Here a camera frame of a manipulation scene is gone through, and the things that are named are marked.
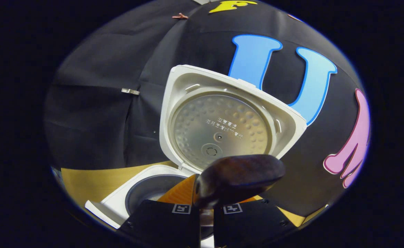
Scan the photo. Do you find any brown wooden spoon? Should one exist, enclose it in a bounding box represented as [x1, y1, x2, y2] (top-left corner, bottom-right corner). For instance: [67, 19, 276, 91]
[192, 154, 286, 238]

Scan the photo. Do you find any black backdrop cloth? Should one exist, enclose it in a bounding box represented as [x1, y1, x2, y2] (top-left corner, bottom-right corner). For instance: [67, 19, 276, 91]
[43, 0, 373, 228]

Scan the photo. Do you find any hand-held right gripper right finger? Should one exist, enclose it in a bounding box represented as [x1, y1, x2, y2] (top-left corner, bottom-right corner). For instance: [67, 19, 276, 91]
[214, 195, 299, 248]

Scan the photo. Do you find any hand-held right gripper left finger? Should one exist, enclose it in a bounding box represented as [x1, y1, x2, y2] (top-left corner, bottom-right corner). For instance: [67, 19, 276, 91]
[117, 174, 201, 248]

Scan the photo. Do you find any white rice cooker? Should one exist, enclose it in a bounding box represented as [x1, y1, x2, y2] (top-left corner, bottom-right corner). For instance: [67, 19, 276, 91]
[85, 64, 307, 248]

